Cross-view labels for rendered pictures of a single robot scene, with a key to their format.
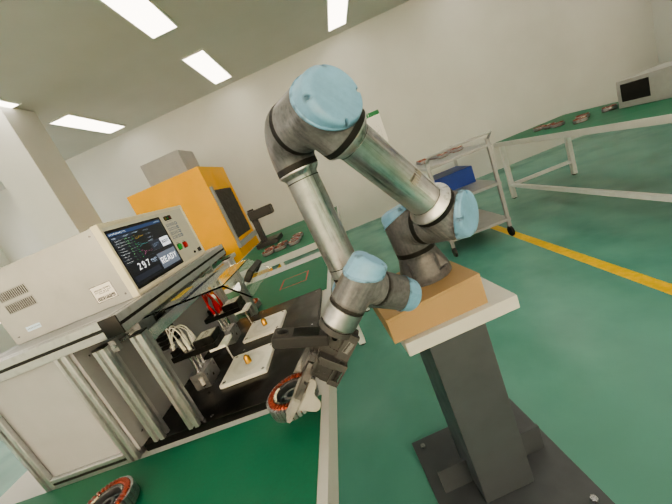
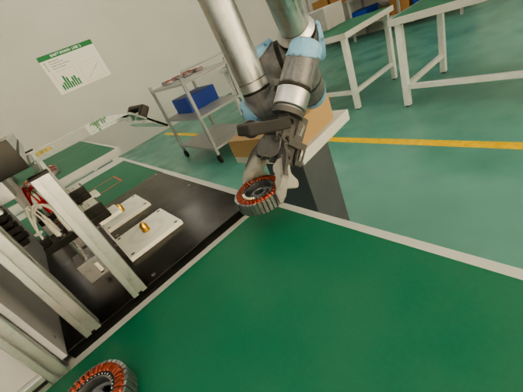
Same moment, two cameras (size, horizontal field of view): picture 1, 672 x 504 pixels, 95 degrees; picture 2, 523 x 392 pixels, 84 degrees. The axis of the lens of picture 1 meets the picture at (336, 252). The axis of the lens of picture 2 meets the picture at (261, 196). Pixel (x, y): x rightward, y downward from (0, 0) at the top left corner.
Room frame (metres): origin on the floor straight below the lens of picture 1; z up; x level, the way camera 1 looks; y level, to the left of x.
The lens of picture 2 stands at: (0.13, 0.53, 1.12)
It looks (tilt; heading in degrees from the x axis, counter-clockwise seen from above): 29 degrees down; 325
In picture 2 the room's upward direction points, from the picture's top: 24 degrees counter-clockwise
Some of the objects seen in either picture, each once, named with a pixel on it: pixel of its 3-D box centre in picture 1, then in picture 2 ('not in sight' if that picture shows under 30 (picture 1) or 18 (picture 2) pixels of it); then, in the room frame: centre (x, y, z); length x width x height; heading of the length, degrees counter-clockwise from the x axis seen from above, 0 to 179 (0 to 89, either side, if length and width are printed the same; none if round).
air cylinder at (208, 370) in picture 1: (205, 373); (91, 263); (0.89, 0.53, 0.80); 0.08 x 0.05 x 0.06; 175
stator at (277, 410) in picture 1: (292, 395); (260, 194); (0.59, 0.21, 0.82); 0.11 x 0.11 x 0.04
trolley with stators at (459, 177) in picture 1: (453, 194); (203, 110); (3.18, -1.38, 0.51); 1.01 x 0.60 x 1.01; 175
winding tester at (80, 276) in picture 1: (112, 263); not in sight; (1.04, 0.69, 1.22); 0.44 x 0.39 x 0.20; 175
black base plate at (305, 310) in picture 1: (256, 348); (132, 228); (1.00, 0.39, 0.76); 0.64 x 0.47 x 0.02; 175
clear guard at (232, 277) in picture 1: (208, 292); (81, 148); (0.89, 0.39, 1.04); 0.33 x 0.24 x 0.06; 85
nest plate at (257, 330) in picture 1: (265, 325); (123, 212); (1.12, 0.36, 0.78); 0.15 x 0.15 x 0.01; 85
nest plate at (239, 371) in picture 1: (249, 363); (147, 232); (0.88, 0.38, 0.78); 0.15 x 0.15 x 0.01; 85
